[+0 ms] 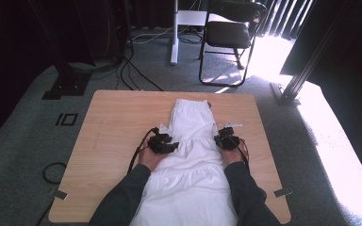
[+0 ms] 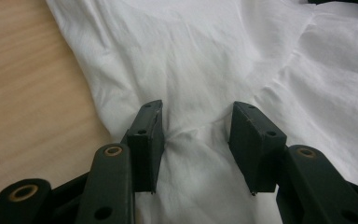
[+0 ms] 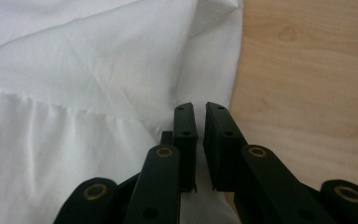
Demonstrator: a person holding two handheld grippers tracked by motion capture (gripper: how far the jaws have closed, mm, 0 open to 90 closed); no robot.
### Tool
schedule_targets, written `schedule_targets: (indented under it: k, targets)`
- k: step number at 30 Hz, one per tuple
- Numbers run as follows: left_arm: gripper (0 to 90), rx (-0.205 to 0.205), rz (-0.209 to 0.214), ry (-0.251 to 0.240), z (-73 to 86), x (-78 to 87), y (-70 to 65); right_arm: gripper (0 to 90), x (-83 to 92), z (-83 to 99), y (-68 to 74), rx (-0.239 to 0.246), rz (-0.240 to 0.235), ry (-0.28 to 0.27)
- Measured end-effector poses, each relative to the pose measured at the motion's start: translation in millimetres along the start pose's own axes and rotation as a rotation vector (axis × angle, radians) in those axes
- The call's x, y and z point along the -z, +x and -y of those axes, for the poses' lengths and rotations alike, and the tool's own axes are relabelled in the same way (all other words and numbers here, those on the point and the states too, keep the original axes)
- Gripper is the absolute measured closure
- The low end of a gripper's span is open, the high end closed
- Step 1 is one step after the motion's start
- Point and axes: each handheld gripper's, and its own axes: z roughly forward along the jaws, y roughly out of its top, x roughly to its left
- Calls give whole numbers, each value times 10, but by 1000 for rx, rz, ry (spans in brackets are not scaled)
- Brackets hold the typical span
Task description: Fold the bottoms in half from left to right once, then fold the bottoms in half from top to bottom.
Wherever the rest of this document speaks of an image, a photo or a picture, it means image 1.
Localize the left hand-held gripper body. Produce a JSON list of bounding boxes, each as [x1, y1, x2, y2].
[[147, 122, 172, 154]]

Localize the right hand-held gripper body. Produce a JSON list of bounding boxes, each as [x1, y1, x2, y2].
[[221, 122, 243, 152]]

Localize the white tiered skirt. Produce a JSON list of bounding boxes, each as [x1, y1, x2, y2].
[[128, 98, 239, 226]]

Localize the person's right hand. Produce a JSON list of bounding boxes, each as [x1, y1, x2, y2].
[[221, 147, 245, 167]]

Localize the person's left hand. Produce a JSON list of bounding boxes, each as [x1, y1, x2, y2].
[[138, 145, 168, 172]]

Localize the grey tape strip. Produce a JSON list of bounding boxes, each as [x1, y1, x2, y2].
[[273, 186, 294, 199]]

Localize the aluminium profile stand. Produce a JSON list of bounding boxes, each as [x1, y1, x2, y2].
[[270, 0, 351, 106]]

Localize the black folding chair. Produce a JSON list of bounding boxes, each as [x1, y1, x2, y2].
[[198, 0, 269, 89]]

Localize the black stand with flat base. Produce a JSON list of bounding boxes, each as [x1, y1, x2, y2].
[[27, 0, 92, 101]]

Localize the vertical window blinds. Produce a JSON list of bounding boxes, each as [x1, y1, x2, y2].
[[256, 0, 316, 40]]

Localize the right hand-held gripper black cable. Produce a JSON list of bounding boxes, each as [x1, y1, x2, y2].
[[232, 137, 251, 174]]

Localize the hand-held gripper black cable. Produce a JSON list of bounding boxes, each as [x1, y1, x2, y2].
[[232, 137, 251, 174], [126, 126, 160, 175]]

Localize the left hand-held gripper black cable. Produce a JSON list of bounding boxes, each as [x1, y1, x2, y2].
[[126, 126, 160, 175]]

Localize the black floor cables bundle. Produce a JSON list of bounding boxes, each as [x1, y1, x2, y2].
[[115, 46, 165, 92]]

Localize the white desk leg frame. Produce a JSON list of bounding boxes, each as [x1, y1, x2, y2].
[[169, 0, 209, 67]]

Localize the white floor cable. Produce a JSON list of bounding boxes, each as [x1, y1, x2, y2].
[[131, 25, 174, 44]]

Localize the coiled black floor cable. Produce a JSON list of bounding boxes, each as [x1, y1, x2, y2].
[[41, 161, 68, 185]]

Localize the thin black floor cable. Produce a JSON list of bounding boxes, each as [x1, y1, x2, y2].
[[36, 197, 58, 226]]

